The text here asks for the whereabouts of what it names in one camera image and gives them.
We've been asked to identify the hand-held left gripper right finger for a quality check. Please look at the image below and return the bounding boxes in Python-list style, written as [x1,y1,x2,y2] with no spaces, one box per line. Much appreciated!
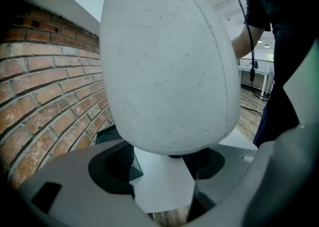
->
[183,145,261,224]

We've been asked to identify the white background desk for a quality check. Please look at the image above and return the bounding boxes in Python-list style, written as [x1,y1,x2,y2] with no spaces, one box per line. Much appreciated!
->
[238,64,274,97]

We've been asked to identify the white table lamp black base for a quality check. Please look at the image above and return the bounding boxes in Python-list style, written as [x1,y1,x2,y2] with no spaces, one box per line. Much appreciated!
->
[99,0,241,160]

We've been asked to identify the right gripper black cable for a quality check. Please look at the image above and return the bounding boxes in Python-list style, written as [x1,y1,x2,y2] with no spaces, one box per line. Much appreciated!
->
[230,0,271,102]

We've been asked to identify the person's dark trousers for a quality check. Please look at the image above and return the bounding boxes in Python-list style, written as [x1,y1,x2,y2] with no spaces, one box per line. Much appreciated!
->
[253,81,301,148]

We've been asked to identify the person's black shirt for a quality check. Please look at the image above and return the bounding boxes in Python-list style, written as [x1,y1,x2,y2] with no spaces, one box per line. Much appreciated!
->
[245,0,319,87]

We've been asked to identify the white table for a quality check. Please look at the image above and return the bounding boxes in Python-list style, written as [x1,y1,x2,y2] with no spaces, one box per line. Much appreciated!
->
[129,131,259,215]

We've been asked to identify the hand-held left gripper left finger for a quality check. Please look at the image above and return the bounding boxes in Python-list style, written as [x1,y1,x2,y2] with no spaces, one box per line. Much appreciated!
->
[18,141,157,227]

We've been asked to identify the person's right forearm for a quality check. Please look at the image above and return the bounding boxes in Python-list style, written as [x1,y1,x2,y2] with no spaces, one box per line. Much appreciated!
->
[230,24,265,60]

